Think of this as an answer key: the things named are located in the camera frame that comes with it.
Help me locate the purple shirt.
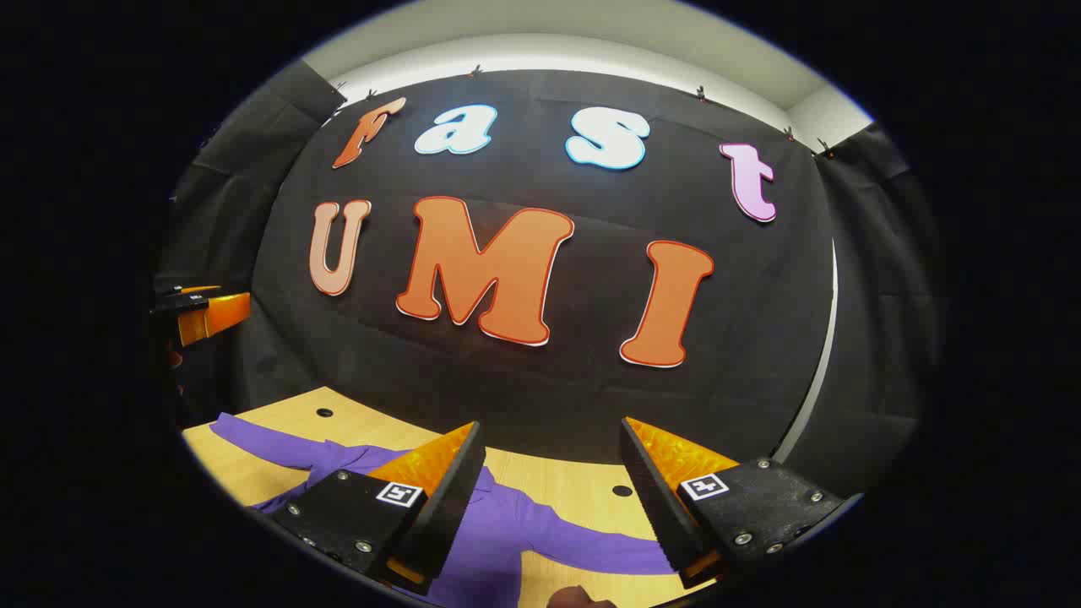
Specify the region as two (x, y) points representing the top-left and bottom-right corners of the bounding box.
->
(209, 412), (676, 608)

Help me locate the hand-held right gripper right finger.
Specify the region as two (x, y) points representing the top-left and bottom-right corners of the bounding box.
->
(621, 416), (864, 590)

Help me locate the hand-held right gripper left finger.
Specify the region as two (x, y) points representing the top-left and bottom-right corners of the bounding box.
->
(269, 421), (487, 596)

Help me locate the black backdrop cloth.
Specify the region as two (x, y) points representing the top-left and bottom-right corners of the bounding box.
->
(152, 59), (942, 486)

